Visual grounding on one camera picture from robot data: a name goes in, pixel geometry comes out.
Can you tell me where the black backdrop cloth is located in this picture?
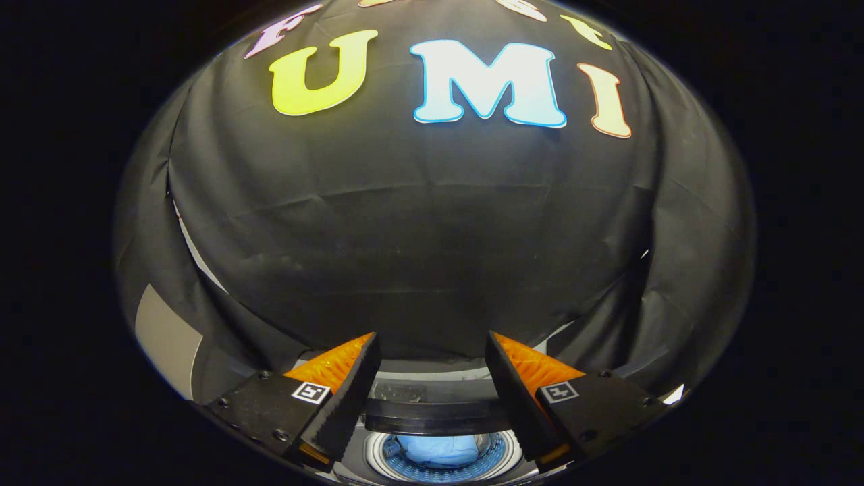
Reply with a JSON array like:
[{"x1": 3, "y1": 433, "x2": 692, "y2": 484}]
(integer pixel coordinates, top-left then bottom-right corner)
[{"x1": 113, "y1": 0, "x2": 758, "y2": 406}]

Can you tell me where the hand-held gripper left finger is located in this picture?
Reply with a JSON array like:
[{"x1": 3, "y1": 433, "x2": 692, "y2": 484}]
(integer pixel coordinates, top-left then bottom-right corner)
[{"x1": 202, "y1": 331, "x2": 383, "y2": 473}]

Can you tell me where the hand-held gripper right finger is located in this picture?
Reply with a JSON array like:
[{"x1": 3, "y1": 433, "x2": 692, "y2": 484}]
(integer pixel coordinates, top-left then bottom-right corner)
[{"x1": 484, "y1": 331, "x2": 670, "y2": 475}]

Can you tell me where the light blue polo shirt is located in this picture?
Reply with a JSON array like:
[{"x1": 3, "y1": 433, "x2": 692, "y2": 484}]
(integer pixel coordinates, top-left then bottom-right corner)
[{"x1": 394, "y1": 435, "x2": 484, "y2": 469}]

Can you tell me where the grey washing machine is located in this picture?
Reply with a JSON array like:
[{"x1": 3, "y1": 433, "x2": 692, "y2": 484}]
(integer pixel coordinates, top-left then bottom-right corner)
[{"x1": 333, "y1": 358, "x2": 542, "y2": 486}]

